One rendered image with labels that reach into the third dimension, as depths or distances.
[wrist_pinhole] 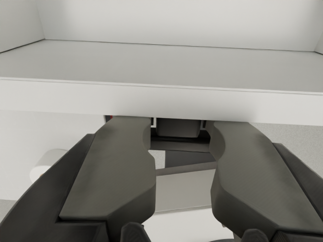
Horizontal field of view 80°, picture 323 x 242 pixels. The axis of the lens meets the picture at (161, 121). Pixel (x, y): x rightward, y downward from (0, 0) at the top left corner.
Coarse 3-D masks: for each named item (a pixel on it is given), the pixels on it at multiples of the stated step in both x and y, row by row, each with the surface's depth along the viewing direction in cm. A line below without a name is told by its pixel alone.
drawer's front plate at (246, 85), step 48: (48, 48) 14; (96, 48) 14; (144, 48) 15; (192, 48) 16; (240, 48) 16; (0, 96) 9; (48, 96) 9; (96, 96) 9; (144, 96) 9; (192, 96) 9; (240, 96) 9; (288, 96) 9
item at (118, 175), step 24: (120, 120) 9; (144, 120) 9; (96, 144) 8; (120, 144) 8; (144, 144) 9; (96, 168) 7; (120, 168) 7; (144, 168) 7; (72, 192) 6; (96, 192) 6; (120, 192) 6; (144, 192) 6; (72, 216) 5; (96, 216) 5; (120, 216) 6; (144, 216) 7
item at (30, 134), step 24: (0, 120) 31; (24, 120) 30; (48, 120) 30; (72, 120) 30; (96, 120) 30; (0, 144) 33; (24, 144) 33; (48, 144) 33; (72, 144) 33; (0, 168) 36; (24, 168) 36; (0, 192) 40; (24, 192) 40
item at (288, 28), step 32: (0, 0) 12; (32, 0) 15; (64, 0) 15; (96, 0) 15; (128, 0) 15; (160, 0) 15; (192, 0) 15; (224, 0) 15; (256, 0) 15; (288, 0) 15; (320, 0) 14; (0, 32) 12; (32, 32) 15; (64, 32) 16; (96, 32) 16; (128, 32) 16; (160, 32) 16; (192, 32) 16; (224, 32) 16; (256, 32) 16; (288, 32) 16; (320, 32) 16
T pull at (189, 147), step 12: (156, 120) 12; (168, 120) 12; (180, 120) 12; (192, 120) 12; (156, 132) 12; (168, 132) 12; (180, 132) 12; (192, 132) 12; (204, 132) 13; (156, 144) 13; (168, 144) 13; (180, 144) 12; (192, 144) 12; (204, 144) 12
